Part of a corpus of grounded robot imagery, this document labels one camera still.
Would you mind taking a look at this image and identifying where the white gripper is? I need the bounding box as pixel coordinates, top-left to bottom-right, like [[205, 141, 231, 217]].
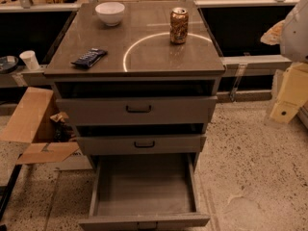
[[260, 20, 308, 124]]

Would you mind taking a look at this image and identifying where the orange soda can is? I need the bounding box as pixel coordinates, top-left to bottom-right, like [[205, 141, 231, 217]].
[[170, 7, 189, 44]]

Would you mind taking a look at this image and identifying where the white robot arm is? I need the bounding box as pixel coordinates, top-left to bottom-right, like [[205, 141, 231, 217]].
[[261, 0, 308, 126]]

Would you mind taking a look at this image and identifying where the grey drawer cabinet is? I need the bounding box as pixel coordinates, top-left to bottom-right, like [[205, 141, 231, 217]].
[[43, 0, 226, 171]]

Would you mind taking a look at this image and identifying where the grey top drawer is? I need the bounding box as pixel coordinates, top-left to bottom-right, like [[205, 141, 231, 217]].
[[57, 96, 217, 125]]

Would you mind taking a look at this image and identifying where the grey open bottom drawer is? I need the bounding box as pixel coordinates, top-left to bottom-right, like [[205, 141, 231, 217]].
[[80, 154, 210, 231]]

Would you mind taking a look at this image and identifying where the grey middle drawer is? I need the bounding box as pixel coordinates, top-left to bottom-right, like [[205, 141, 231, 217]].
[[77, 135, 206, 155]]

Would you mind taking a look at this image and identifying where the white ceramic bowl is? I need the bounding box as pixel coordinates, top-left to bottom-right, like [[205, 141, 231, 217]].
[[95, 2, 125, 26]]

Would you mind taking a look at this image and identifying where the dark blue snack bar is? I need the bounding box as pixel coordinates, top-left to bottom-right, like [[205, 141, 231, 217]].
[[72, 48, 107, 68]]

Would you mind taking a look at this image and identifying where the white paper cup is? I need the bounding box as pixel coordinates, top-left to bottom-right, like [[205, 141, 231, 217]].
[[19, 50, 40, 70]]

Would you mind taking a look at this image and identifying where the brown cardboard box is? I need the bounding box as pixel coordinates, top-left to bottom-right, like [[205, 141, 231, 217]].
[[0, 87, 79, 165]]

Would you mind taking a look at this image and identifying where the dark round dish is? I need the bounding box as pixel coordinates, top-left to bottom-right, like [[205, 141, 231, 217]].
[[0, 56, 18, 74]]

